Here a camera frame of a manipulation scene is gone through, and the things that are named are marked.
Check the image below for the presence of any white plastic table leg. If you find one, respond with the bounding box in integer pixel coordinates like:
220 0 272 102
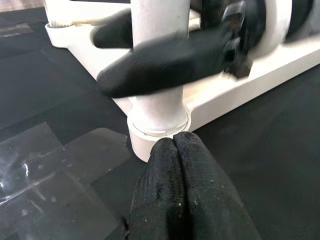
126 0 191 137

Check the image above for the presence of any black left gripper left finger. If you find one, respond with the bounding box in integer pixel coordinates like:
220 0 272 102
128 137 186 240

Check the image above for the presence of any white plastic children table top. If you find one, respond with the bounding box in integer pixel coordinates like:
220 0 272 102
44 14 320 163

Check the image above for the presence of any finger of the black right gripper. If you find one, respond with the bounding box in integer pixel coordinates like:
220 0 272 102
96 34 231 98
91 11 133 50

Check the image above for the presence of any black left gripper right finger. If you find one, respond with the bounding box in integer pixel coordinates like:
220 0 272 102
174 131 262 240

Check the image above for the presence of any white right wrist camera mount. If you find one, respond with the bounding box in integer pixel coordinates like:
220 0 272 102
249 0 293 61

